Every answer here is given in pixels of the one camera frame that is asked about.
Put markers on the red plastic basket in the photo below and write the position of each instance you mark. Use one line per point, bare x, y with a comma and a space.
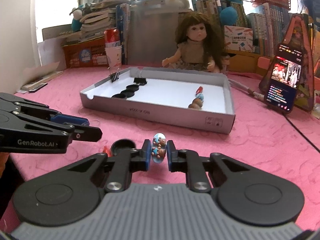
86, 54

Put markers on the red soda can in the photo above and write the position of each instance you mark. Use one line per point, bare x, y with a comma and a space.
112, 37

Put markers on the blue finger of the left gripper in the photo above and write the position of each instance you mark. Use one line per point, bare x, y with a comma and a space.
85, 132
69, 119

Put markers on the pink triangular phone stand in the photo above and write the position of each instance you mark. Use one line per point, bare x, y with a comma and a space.
297, 36

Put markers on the brown-haired doll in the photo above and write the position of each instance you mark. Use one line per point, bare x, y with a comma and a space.
199, 45

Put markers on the small black binder clip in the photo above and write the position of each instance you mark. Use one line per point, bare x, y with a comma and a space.
114, 73

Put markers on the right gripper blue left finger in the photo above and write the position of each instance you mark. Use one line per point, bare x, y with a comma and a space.
146, 154

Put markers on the black round lid front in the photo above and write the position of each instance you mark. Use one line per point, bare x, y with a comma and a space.
128, 93

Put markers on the pink rabbit-pattern table mat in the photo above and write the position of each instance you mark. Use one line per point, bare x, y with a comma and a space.
287, 146

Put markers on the brown acorn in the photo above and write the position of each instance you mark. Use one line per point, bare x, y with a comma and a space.
194, 106
198, 101

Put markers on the row of upright books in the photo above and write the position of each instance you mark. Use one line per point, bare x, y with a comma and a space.
269, 24

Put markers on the yellow wooden box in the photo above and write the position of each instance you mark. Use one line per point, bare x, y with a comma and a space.
246, 62

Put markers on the large black binder clip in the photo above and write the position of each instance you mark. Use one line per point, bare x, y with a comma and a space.
139, 79

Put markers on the grey cardboard box tray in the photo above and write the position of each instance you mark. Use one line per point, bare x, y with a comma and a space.
166, 97

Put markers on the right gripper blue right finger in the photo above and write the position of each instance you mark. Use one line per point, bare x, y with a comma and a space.
172, 156

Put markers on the smartphone with lit screen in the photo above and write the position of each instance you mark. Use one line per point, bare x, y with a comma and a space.
284, 78

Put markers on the colourful patterned white box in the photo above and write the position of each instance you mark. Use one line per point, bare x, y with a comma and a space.
238, 38

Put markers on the black round lid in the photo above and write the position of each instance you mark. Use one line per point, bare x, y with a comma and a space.
120, 96
133, 87
128, 93
121, 144

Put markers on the grey metal box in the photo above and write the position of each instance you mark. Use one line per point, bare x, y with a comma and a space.
152, 27

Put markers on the white paper cup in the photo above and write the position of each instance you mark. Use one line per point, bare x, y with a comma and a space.
114, 55

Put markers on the stack of books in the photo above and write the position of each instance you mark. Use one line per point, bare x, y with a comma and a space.
90, 20

